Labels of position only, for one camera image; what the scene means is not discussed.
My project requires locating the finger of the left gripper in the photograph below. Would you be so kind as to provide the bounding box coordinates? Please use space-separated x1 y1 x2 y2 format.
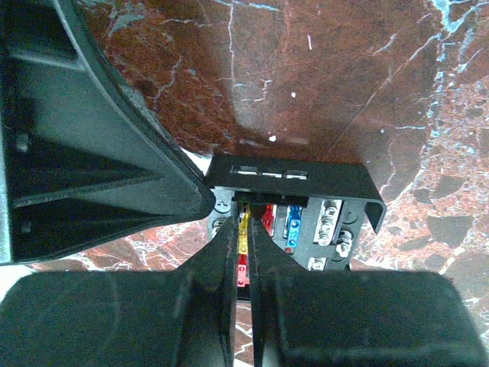
1 1 215 265

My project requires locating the black fuse box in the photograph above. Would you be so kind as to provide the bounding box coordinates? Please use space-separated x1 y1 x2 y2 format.
206 155 387 271

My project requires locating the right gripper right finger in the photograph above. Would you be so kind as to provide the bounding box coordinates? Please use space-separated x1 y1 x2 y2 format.
248 219 488 366

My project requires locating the yellow fuse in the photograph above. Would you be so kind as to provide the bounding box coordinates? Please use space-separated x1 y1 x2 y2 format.
238 207 250 255

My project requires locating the blue fuse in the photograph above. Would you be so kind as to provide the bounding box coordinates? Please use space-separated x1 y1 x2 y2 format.
284 206 302 249

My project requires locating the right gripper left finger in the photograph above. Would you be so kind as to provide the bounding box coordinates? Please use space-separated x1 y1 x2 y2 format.
1 219 238 366

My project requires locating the red fuse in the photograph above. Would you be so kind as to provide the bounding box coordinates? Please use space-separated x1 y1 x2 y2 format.
261 204 277 237

